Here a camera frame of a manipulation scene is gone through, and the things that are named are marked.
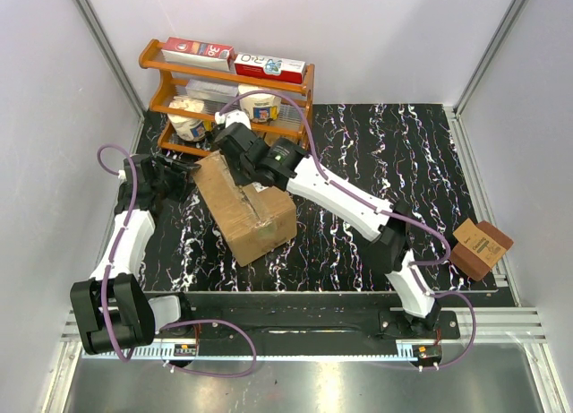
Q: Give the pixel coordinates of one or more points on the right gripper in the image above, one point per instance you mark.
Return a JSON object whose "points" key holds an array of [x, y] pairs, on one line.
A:
{"points": [[237, 179]]}

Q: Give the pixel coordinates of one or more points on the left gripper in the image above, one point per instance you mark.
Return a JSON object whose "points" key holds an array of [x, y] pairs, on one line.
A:
{"points": [[181, 174]]}

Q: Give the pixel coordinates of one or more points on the brown cardboard express box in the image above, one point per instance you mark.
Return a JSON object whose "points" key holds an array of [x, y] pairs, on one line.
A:
{"points": [[253, 219]]}

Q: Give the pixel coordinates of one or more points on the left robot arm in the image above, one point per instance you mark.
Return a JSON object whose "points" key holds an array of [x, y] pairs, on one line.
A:
{"points": [[110, 308]]}

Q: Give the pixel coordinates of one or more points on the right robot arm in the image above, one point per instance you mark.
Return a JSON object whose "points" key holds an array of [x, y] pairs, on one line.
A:
{"points": [[383, 225]]}

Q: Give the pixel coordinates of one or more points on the grey flat box on shelf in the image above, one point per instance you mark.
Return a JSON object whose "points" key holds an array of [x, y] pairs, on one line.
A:
{"points": [[212, 91]]}

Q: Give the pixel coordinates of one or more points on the red white toothpaste box right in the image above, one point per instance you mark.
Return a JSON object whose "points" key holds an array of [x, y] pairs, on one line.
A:
{"points": [[270, 68]]}

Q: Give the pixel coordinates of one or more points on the red toothpaste box left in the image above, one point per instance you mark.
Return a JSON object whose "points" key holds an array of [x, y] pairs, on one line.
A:
{"points": [[200, 54]]}

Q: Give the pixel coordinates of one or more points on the tan carton right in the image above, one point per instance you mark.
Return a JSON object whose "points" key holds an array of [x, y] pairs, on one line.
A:
{"points": [[272, 138]]}

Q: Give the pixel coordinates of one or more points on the white cup middle shelf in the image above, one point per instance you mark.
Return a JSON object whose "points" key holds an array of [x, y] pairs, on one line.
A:
{"points": [[261, 108]]}

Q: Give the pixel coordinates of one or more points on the white cup lower left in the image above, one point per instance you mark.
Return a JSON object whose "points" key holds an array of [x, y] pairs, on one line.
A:
{"points": [[189, 129]]}

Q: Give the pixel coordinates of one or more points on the brown sponge pack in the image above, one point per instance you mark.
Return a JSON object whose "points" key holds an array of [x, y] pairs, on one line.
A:
{"points": [[478, 248]]}

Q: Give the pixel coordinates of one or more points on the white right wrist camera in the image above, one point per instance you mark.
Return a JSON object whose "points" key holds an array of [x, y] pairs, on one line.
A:
{"points": [[235, 116]]}

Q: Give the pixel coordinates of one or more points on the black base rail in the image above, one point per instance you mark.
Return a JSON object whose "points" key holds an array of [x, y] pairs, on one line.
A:
{"points": [[306, 325]]}

